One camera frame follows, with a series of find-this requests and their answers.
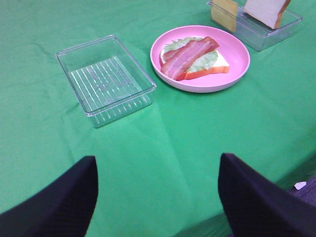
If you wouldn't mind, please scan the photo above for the right clear plastic tray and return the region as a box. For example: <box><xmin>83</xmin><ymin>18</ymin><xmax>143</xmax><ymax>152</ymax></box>
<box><xmin>207</xmin><ymin>0</ymin><xmax>303</xmax><ymax>51</ymax></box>

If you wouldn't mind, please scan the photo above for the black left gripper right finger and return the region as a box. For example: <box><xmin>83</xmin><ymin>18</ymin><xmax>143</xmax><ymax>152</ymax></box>
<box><xmin>218</xmin><ymin>153</ymin><xmax>316</xmax><ymax>237</ymax></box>

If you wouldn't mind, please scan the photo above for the pink round plate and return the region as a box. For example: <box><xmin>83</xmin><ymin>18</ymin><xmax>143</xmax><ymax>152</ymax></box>
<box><xmin>150</xmin><ymin>25</ymin><xmax>250</xmax><ymax>93</ymax></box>

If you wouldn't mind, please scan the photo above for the left clear plastic tray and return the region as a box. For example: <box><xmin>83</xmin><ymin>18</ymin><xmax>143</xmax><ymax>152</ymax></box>
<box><xmin>56</xmin><ymin>35</ymin><xmax>157</xmax><ymax>128</ymax></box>

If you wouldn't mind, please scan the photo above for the yellow toy cheese slice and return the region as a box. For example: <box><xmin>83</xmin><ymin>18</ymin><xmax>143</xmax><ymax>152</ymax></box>
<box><xmin>211</xmin><ymin>0</ymin><xmax>238</xmax><ymax>33</ymax></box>

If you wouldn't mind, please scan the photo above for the toy bread slice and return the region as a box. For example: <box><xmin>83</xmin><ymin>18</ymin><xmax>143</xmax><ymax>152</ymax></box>
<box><xmin>159</xmin><ymin>48</ymin><xmax>231</xmax><ymax>81</ymax></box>
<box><xmin>243</xmin><ymin>0</ymin><xmax>291</xmax><ymax>29</ymax></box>

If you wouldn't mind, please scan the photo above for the toy lettuce leaf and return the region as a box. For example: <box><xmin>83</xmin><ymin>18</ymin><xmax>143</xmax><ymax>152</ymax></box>
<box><xmin>160</xmin><ymin>37</ymin><xmax>220</xmax><ymax>73</ymax></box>

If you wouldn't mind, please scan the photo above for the white scrap on floor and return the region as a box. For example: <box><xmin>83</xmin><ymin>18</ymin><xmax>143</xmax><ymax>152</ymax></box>
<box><xmin>294</xmin><ymin>181</ymin><xmax>307</xmax><ymax>190</ymax></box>

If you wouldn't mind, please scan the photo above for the toy bacon strip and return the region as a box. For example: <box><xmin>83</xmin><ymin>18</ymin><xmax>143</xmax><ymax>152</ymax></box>
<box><xmin>160</xmin><ymin>36</ymin><xmax>219</xmax><ymax>63</ymax></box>
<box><xmin>161</xmin><ymin>39</ymin><xmax>216</xmax><ymax>80</ymax></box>

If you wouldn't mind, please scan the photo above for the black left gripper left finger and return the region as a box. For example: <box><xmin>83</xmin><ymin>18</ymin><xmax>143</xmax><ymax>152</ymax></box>
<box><xmin>0</xmin><ymin>156</ymin><xmax>98</xmax><ymax>237</ymax></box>

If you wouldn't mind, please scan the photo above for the clear plastic tray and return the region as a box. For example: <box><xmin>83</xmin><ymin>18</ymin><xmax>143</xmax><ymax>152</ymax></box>
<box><xmin>207</xmin><ymin>0</ymin><xmax>303</xmax><ymax>51</ymax></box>
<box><xmin>56</xmin><ymin>35</ymin><xmax>157</xmax><ymax>128</ymax></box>

